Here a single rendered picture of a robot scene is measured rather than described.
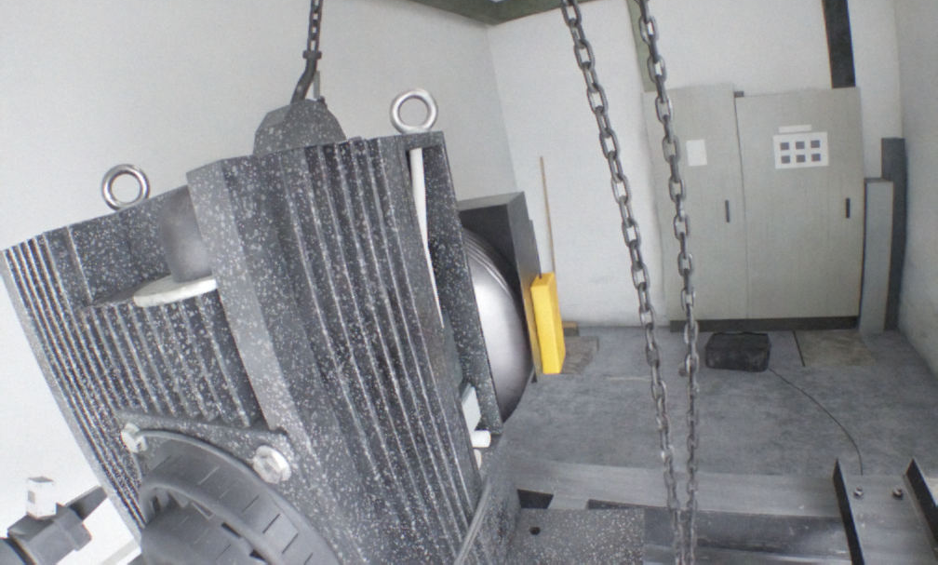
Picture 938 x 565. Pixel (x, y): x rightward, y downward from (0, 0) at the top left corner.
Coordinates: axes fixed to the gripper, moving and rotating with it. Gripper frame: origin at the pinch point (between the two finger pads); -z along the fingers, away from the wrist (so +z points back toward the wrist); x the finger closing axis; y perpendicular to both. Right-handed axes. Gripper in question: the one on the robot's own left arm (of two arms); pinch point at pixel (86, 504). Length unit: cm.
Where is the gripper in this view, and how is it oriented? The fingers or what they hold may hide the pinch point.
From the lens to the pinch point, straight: 81.0
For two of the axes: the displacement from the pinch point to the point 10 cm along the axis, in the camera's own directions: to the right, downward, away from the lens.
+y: -1.8, -9.4, -2.8
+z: -2.7, 3.2, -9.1
